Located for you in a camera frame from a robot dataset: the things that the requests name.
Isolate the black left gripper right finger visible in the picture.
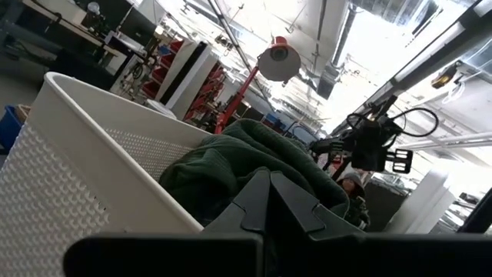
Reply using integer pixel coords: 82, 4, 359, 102
270, 170, 363, 236

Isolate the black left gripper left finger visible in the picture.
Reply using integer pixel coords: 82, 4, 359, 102
202, 170, 271, 235

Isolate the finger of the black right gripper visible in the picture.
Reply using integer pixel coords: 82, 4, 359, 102
308, 138, 346, 157
385, 149, 414, 175

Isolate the dark green garment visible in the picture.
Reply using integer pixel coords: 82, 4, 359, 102
158, 118, 351, 229

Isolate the white panel board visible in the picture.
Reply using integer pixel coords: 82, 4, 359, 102
383, 168, 457, 235

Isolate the person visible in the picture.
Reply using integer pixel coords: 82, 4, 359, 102
336, 172, 371, 231

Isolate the red desk lamp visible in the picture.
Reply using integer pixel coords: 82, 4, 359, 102
214, 35, 302, 135

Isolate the white shelf with red bins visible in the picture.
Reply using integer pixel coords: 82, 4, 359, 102
141, 38, 228, 121

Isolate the large white plastic bin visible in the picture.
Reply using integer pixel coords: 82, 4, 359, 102
0, 71, 213, 277

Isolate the black monitor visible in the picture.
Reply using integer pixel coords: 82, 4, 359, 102
118, 6, 159, 48

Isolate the wicker basket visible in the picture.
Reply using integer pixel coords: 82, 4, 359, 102
15, 103, 32, 125

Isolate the blue plastic crate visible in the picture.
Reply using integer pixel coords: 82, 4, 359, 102
0, 104, 24, 152

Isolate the wooden background desk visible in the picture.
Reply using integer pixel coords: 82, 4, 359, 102
22, 0, 125, 58

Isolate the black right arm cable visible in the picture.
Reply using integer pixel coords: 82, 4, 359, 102
345, 107, 440, 139

